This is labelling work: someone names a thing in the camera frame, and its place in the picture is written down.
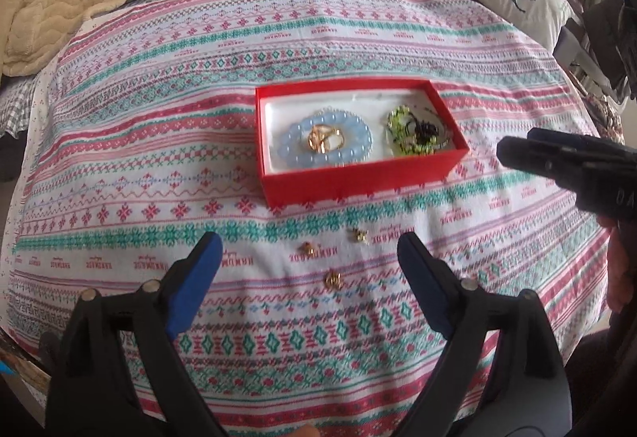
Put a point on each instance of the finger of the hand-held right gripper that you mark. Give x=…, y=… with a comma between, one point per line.
x=557, y=138
x=532, y=158

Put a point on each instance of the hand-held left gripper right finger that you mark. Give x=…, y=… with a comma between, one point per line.
x=423, y=287

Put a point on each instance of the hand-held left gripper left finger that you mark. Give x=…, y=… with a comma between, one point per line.
x=191, y=290

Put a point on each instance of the small gold earring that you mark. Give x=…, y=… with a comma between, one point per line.
x=307, y=249
x=333, y=279
x=358, y=235

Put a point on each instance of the red jewelry box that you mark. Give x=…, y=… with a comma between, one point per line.
x=358, y=181

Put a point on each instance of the person's right hand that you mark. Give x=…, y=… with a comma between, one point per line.
x=622, y=268

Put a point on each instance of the person's left hand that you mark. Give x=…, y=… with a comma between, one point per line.
x=305, y=432

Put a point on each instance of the dark hanging clothes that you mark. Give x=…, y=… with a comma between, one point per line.
x=607, y=39

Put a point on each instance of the patterned pink green blanket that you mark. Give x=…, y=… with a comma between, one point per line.
x=149, y=143

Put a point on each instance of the grey checked bed sheet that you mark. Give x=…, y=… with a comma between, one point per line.
x=15, y=108

